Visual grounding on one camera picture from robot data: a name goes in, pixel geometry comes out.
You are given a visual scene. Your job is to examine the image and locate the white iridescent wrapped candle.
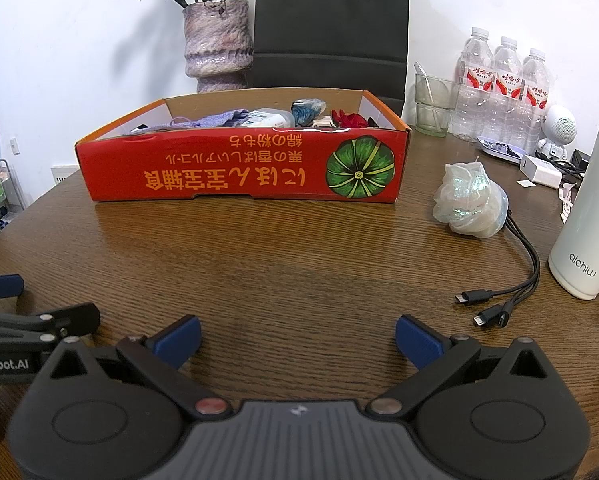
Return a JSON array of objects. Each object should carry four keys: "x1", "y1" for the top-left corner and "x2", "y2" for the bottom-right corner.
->
[{"x1": 433, "y1": 158, "x2": 509, "y2": 239}]

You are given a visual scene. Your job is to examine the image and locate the white robot-shaped speaker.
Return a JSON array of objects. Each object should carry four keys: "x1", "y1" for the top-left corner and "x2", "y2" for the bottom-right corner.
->
[{"x1": 537, "y1": 105, "x2": 577, "y2": 162}]

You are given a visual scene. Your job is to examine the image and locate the blue item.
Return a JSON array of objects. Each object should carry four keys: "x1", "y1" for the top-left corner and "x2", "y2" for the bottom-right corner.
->
[{"x1": 291, "y1": 98, "x2": 327, "y2": 127}]

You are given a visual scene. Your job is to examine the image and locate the white board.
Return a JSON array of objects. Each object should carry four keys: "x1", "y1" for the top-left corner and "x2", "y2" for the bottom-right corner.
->
[{"x1": 52, "y1": 164, "x2": 83, "y2": 184}]

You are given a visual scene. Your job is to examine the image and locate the purple textured vase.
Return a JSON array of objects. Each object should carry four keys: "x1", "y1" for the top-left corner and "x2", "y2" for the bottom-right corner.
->
[{"x1": 182, "y1": 0, "x2": 255, "y2": 93}]

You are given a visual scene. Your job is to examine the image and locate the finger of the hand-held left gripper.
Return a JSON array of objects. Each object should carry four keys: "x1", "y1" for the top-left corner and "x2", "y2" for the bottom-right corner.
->
[
  {"x1": 0, "y1": 302, "x2": 101, "y2": 346},
  {"x1": 0, "y1": 274, "x2": 24, "y2": 302}
]

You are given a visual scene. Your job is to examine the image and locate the blue patterned packet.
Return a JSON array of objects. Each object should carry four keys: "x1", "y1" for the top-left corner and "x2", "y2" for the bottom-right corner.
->
[{"x1": 477, "y1": 135, "x2": 523, "y2": 163}]

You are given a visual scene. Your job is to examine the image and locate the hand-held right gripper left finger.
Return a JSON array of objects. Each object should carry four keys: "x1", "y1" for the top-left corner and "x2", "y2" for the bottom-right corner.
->
[{"x1": 49, "y1": 314, "x2": 232, "y2": 418}]

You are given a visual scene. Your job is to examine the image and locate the red cardboard box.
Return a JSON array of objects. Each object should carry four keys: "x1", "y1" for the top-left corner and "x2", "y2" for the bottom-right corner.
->
[{"x1": 75, "y1": 87, "x2": 413, "y2": 205}]

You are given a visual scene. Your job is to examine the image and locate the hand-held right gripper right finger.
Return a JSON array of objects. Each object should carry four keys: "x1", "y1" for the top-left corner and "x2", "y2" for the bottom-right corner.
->
[{"x1": 366, "y1": 314, "x2": 550, "y2": 418}]

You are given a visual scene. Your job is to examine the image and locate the red artificial rose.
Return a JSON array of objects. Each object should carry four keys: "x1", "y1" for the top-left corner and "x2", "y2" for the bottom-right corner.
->
[{"x1": 331, "y1": 108, "x2": 369, "y2": 130}]

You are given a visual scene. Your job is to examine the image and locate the white charger block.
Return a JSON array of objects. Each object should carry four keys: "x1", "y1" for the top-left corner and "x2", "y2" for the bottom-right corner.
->
[{"x1": 519, "y1": 154, "x2": 563, "y2": 190}]

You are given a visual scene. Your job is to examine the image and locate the black paper bag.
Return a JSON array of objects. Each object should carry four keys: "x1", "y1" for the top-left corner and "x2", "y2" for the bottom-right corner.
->
[{"x1": 244, "y1": 0, "x2": 410, "y2": 117}]

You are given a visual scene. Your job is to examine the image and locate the wooden desktop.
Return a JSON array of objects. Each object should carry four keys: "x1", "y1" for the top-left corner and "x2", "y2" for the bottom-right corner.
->
[{"x1": 0, "y1": 130, "x2": 599, "y2": 480}]

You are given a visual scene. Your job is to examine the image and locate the clear water bottle red label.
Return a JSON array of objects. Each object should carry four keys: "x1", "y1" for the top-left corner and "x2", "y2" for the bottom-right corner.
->
[
  {"x1": 492, "y1": 36, "x2": 525, "y2": 142},
  {"x1": 452, "y1": 27, "x2": 495, "y2": 142},
  {"x1": 522, "y1": 47, "x2": 552, "y2": 154}
]

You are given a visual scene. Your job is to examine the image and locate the clear glass cup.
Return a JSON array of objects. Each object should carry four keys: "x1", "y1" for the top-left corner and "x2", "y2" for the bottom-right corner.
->
[
  {"x1": 416, "y1": 102, "x2": 453, "y2": 137},
  {"x1": 414, "y1": 72, "x2": 460, "y2": 109}
]

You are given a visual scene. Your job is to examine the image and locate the white thermos bottle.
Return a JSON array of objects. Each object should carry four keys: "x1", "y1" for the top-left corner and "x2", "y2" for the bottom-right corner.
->
[{"x1": 548, "y1": 45, "x2": 599, "y2": 301}]

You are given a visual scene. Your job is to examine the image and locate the black multi-head charging cable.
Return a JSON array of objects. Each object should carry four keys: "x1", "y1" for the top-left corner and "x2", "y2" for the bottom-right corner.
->
[{"x1": 454, "y1": 210, "x2": 541, "y2": 330}]

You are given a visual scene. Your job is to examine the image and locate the clear plastic bottle white label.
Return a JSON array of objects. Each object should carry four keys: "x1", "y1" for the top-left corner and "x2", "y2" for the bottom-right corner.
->
[{"x1": 242, "y1": 107, "x2": 296, "y2": 130}]

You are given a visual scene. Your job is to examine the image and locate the white paper scrap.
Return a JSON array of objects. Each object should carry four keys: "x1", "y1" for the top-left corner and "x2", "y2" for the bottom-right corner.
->
[{"x1": 559, "y1": 182, "x2": 578, "y2": 224}]

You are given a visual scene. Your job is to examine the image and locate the purple knit pouch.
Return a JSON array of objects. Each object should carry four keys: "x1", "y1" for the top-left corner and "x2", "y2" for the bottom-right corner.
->
[{"x1": 129, "y1": 108, "x2": 252, "y2": 134}]

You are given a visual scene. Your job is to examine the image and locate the white straw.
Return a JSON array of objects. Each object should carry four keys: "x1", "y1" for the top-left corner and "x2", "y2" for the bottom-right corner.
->
[{"x1": 414, "y1": 61, "x2": 438, "y2": 111}]

